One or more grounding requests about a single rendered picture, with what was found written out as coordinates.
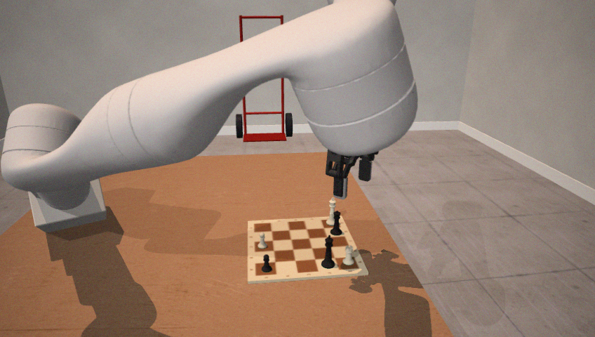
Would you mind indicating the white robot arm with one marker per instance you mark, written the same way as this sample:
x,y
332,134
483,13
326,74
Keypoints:
x,y
347,63

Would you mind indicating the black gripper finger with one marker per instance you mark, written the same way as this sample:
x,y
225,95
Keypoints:
x,y
337,172
365,166

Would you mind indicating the wooden chessboard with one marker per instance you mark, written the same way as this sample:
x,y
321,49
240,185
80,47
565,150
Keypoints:
x,y
296,248

